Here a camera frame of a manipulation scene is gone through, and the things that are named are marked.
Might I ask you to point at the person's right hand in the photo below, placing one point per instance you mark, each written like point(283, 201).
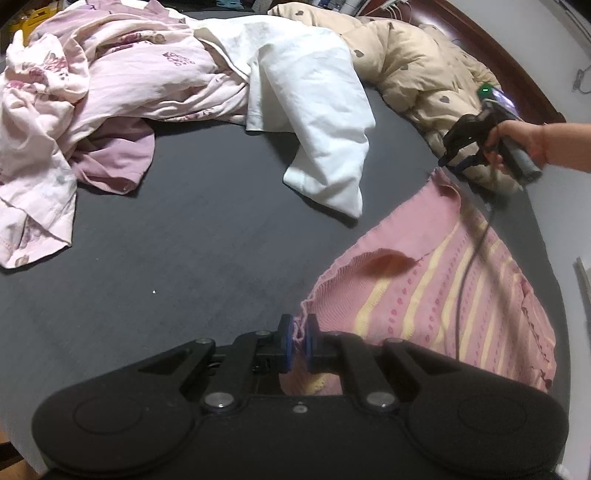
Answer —
point(526, 136)

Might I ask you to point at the pink striped knit sweater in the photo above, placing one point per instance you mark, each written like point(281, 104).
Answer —
point(415, 314)

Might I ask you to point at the person's right forearm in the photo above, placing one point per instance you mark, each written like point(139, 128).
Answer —
point(568, 147)

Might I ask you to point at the beige wooden ledge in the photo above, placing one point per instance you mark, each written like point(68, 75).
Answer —
point(584, 277)

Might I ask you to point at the white cloth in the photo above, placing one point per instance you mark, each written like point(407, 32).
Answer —
point(304, 115)

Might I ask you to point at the pink floral pajama cloth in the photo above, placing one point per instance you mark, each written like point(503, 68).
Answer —
point(138, 69)

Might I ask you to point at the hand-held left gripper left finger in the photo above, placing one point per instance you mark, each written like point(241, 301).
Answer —
point(287, 346)

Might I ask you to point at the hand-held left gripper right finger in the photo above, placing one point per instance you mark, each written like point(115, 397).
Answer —
point(310, 346)

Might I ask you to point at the beige heart print duvet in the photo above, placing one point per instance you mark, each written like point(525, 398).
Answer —
point(415, 60)

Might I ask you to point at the mauve cloth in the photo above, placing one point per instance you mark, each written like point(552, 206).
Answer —
point(120, 157)

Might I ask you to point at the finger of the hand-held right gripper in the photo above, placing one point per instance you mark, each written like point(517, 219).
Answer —
point(455, 159)

